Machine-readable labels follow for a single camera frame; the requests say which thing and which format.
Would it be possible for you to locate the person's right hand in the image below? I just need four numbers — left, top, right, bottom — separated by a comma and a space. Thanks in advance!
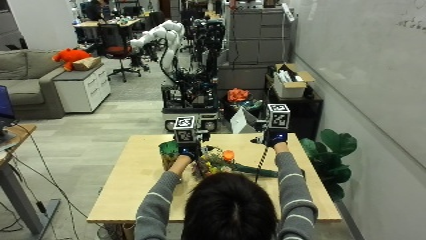
250, 128, 290, 148

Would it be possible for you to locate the person's left hand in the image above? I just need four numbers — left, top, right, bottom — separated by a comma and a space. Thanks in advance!
177, 141, 204, 162

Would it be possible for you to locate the white marker cube right glove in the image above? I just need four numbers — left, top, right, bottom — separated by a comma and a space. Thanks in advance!
265, 103, 291, 130

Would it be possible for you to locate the white marker cube glove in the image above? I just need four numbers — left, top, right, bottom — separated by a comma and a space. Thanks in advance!
265, 103, 291, 130
173, 115, 198, 145

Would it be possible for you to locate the mixed flower bouquet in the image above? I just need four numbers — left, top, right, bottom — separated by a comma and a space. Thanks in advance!
192, 145, 279, 182

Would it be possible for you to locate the black low shelf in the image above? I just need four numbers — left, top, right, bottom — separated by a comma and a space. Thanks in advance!
265, 73, 325, 141

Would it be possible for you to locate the orange crumpled cloth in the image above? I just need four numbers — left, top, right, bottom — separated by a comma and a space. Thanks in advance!
226, 87, 250, 103

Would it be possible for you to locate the white marker cube left glove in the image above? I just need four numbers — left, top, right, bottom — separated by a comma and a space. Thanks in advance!
173, 115, 198, 145

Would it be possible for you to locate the green leafy plant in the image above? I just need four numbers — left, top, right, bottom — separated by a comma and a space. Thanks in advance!
299, 128, 359, 202

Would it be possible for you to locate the black mobile robot cart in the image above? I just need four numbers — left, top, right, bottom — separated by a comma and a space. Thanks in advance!
160, 19, 226, 132

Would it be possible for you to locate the open cardboard box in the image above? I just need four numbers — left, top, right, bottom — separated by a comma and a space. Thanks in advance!
271, 63, 317, 99

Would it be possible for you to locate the green flower pot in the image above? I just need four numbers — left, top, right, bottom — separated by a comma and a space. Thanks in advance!
157, 140, 181, 172

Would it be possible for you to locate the grey metal cabinet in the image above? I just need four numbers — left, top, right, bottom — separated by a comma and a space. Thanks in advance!
225, 6, 295, 91

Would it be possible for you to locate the black office chair red seat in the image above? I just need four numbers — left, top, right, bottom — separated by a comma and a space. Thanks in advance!
96, 23, 144, 83

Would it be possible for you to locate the white drawer cabinet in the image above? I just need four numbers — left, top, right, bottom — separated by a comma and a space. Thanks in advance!
52, 63, 112, 114

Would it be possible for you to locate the small brown cardboard box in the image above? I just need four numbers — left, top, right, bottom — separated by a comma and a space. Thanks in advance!
72, 56, 102, 72

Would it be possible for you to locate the wooden office desk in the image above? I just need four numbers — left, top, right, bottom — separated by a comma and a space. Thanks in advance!
73, 17, 144, 44

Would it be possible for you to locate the orange plush toy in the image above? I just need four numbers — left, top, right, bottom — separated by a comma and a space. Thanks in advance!
50, 48, 92, 72

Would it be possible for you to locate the grey sofa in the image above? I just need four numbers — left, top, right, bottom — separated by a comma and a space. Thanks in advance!
0, 48, 68, 120

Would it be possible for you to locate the wooden side desk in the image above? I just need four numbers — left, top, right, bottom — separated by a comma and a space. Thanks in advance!
0, 123, 61, 237

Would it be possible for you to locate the blue laptop screen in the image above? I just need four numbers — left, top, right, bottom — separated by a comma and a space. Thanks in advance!
0, 85, 17, 122

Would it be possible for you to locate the striped black glove cable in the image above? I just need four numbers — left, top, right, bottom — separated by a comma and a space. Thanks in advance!
253, 145, 270, 185

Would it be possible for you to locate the white wall whiteboard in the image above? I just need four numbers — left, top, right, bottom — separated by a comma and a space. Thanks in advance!
290, 0, 426, 168

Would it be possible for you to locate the black floor cable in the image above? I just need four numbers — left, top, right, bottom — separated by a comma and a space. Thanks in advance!
0, 123, 104, 240

